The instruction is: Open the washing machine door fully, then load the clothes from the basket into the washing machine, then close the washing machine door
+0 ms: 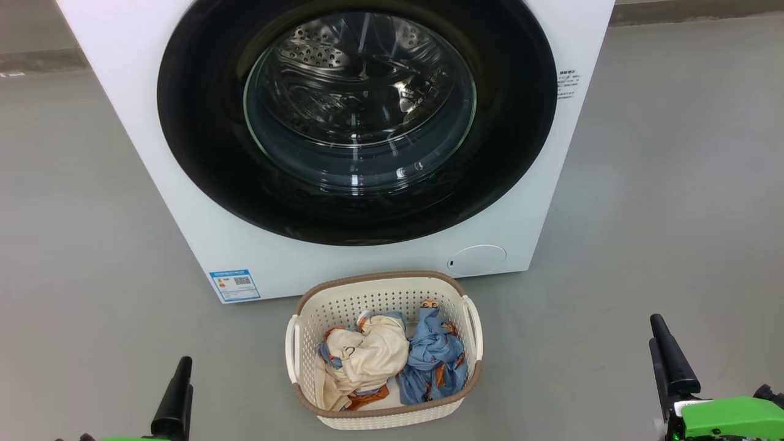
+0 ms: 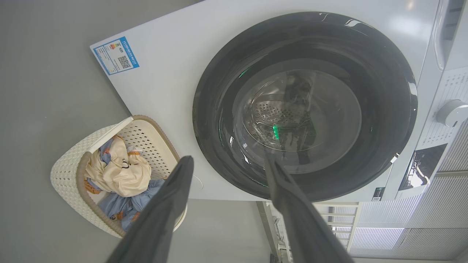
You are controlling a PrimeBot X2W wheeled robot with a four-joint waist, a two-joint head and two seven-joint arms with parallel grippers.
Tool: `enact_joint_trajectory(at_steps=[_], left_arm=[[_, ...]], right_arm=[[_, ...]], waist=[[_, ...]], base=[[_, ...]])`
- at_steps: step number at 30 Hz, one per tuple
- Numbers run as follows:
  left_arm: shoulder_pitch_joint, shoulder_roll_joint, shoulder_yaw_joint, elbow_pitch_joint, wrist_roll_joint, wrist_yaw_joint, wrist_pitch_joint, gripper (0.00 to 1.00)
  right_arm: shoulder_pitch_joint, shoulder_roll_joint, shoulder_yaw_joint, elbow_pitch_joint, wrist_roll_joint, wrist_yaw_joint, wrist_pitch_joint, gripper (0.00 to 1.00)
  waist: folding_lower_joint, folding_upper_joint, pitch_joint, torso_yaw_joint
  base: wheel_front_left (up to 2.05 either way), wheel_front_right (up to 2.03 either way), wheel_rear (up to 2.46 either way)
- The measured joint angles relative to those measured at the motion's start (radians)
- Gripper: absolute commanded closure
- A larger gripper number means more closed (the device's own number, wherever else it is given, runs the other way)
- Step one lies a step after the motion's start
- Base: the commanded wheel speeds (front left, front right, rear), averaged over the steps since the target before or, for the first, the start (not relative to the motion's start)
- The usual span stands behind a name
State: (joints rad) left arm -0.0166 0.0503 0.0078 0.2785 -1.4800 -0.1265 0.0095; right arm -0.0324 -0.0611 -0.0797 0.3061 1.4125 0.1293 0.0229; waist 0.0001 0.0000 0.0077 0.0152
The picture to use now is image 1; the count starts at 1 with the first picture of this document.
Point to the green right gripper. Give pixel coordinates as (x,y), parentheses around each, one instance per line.
(729,419)

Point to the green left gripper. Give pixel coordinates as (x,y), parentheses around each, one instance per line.
(131,438)

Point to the cream garment with orange trim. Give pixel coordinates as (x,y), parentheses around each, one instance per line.
(373,355)

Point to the blue printed garment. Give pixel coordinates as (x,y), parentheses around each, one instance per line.
(435,361)

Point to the washing machine door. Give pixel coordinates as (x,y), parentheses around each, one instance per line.
(202,159)

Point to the white front-load washing machine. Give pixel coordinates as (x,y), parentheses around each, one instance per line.
(122,73)

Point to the stainless steel washing machine drum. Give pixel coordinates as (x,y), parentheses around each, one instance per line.
(361,79)

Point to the blue energy label sticker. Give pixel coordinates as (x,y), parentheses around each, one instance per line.
(234,285)

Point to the round white filter cover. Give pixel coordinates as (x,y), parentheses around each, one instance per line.
(478,260)

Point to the cream perforated laundry basket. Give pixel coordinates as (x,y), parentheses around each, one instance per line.
(380,294)

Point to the small printed text label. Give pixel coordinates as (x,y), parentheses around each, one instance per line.
(568,84)

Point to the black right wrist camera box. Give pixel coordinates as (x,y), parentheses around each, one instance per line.
(770,395)

